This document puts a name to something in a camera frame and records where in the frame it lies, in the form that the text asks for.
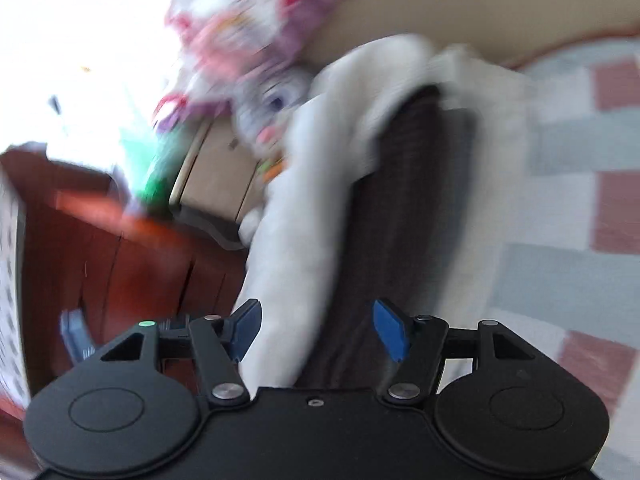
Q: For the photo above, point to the red-brown wooden dresser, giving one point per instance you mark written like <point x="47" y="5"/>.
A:
<point x="125" y="280"/>

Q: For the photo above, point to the quilt with purple ruffle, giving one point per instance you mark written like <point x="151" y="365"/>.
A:
<point x="240" y="25"/>

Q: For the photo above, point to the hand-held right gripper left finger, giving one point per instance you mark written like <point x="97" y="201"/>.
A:
<point x="246" y="330"/>

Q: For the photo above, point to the beige drawer cabinet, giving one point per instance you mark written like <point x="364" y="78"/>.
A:
<point x="215" y="165"/>

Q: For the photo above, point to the beige bed frame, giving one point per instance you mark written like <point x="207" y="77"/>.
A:
<point x="475" y="0"/>

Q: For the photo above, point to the grey bunny plush toy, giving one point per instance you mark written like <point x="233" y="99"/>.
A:
<point x="270" y="105"/>

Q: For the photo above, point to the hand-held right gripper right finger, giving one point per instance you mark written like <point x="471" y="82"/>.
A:
<point x="392" y="330"/>

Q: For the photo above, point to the green object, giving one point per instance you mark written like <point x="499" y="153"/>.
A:
<point x="157" y="185"/>

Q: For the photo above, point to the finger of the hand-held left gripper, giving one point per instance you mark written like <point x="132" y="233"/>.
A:
<point x="75" y="332"/>

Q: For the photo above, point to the cream monster patch cardigan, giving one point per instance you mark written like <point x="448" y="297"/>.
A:
<point x="300" y="210"/>

